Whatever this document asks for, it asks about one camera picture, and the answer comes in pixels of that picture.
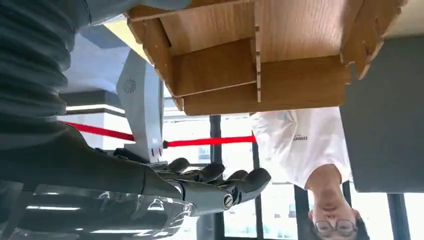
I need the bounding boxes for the grey laptop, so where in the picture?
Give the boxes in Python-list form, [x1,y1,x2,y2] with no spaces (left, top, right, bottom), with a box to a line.
[339,35,424,194]

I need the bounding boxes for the red barrier belt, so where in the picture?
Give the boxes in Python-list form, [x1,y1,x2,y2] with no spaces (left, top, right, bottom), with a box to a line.
[59,120,258,149]

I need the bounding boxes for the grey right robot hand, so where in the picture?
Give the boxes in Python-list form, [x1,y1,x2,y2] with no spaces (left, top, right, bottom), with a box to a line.
[0,123,273,217]

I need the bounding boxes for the wooden compartment box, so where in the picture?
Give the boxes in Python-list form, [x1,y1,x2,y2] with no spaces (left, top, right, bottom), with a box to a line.
[125,0,408,117]

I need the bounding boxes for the person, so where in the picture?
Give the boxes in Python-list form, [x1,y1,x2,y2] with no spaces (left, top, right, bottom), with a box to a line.
[248,106,371,240]

